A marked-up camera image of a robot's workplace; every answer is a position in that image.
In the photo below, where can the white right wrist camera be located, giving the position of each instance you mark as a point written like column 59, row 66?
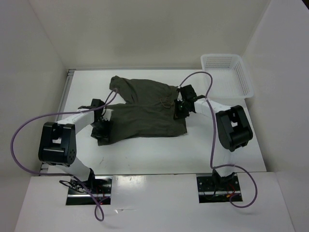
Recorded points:
column 179, row 96

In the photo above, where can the olive green shorts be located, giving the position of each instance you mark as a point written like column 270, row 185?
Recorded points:
column 148, row 111

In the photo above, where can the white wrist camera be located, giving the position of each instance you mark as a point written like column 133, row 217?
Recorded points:
column 179, row 96
column 106, row 115

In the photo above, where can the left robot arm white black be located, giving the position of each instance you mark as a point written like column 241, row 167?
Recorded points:
column 58, row 142

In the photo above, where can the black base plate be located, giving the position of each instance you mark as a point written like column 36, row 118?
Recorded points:
column 77, row 195
column 209, row 192

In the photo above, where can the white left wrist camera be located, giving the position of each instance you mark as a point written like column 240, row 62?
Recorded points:
column 106, row 115

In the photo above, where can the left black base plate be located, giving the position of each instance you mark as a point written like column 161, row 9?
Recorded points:
column 77, row 195

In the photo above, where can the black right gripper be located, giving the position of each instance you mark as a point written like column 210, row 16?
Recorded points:
column 178, row 114

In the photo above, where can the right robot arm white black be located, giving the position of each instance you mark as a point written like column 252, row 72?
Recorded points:
column 231, row 130

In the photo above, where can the white perforated plastic basket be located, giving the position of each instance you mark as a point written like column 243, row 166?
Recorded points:
column 231, row 79

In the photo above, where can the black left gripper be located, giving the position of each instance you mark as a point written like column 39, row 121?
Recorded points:
column 105, row 134

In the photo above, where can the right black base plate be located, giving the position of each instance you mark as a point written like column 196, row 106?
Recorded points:
column 209, row 192

